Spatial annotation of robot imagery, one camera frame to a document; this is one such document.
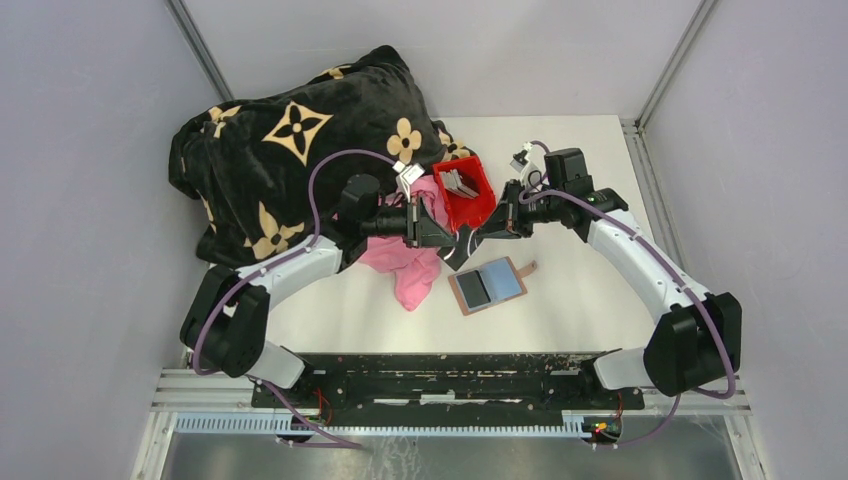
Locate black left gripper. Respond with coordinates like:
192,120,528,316
363,195,457,250

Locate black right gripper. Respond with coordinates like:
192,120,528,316
474,178,564,239

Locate red plastic bin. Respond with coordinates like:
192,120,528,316
432,155,496,233

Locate black credit card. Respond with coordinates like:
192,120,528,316
456,270,491,311
439,225,479,271

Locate tan leather card holder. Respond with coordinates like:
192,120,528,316
448,257,538,316

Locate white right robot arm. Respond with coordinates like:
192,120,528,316
476,140,742,408

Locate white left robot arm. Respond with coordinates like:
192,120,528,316
180,175,458,407

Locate stack of credit cards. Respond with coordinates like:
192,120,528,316
439,169,479,199

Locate pink cloth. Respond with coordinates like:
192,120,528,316
359,175,448,311

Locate black floral blanket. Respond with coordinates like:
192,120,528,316
168,45,472,268

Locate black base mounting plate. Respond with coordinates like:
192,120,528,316
283,352,645,428

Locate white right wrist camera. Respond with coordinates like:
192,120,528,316
510,141,543,190

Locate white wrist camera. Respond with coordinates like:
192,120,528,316
392,161,425,201
510,141,543,190

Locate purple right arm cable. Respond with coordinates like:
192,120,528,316
517,140,738,450

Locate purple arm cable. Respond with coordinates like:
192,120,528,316
192,148,399,450
517,140,738,450

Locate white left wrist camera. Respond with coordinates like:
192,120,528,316
392,161,425,201

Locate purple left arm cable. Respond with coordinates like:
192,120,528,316
192,148,399,450

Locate blue slotted cable duct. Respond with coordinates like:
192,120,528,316
173,413,624,439

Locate aluminium frame rails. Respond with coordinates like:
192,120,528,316
150,369,753,416

